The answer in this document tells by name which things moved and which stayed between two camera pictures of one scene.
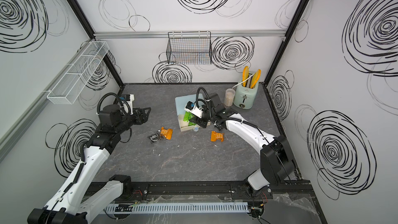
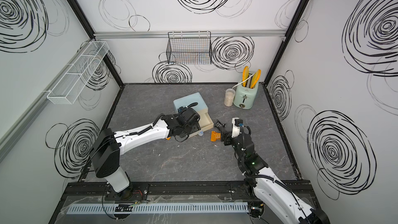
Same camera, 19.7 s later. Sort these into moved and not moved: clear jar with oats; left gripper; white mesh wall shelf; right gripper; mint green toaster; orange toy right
Moved: right gripper; left gripper
Not moved: mint green toaster; orange toy right; white mesh wall shelf; clear jar with oats
